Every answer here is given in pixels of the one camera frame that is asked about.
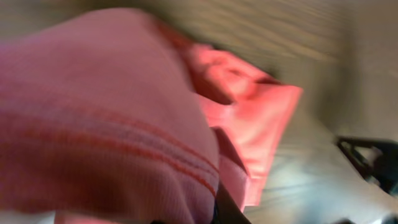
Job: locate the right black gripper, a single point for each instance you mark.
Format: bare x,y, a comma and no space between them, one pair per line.
382,167

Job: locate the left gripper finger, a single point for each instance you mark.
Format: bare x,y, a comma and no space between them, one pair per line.
225,209

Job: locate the red printed t-shirt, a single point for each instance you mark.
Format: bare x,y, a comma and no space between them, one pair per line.
113,117

